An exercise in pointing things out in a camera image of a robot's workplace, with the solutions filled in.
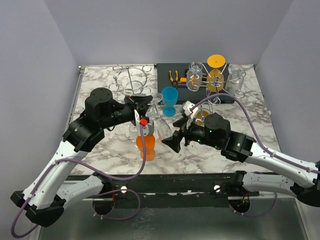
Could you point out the round ring chrome glass rack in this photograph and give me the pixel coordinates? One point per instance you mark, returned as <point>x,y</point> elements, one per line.
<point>130,80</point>

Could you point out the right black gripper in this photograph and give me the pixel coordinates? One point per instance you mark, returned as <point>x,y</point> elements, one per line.
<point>174,143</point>

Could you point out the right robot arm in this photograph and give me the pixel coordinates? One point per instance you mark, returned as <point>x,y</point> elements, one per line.
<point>290,176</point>

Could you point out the yellow plastic goblet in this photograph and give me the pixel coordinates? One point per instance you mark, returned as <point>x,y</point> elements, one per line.
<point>215,79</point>

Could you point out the yellow handled pliers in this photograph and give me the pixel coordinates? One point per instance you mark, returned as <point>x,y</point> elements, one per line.
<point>174,80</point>

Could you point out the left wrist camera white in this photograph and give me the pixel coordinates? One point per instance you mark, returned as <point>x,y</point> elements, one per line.
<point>146,126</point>

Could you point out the orange utility knife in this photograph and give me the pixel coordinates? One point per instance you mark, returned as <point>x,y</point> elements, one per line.
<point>182,80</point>

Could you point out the aluminium extrusion frame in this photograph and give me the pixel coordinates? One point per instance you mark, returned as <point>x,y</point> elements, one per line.
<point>35,234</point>

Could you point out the clear glass with reflection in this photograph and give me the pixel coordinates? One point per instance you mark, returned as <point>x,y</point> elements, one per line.
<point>235,81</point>

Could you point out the orange plastic goblet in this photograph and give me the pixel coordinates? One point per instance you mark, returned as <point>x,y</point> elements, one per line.
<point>150,142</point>

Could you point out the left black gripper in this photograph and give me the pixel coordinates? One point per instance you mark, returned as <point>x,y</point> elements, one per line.
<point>142,101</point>

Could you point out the black front mounting rail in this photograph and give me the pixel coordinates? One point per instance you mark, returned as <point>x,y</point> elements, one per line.
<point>175,190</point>

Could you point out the ribbed clear wine glass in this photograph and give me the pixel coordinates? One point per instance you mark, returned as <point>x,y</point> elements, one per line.
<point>194,76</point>

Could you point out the dark grey tool tray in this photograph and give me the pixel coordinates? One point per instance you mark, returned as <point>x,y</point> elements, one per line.
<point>184,94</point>

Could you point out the clear stemmed glass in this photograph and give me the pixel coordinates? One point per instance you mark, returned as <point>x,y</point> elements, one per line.
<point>161,127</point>

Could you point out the blue plastic goblet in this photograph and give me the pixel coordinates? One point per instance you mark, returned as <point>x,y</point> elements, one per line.
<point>170,98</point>

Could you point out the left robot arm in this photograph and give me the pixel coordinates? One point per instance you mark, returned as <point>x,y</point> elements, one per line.
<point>45,200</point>

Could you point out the scroll arm chrome glass rack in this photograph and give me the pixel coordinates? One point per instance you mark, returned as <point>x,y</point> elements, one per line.
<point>206,108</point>

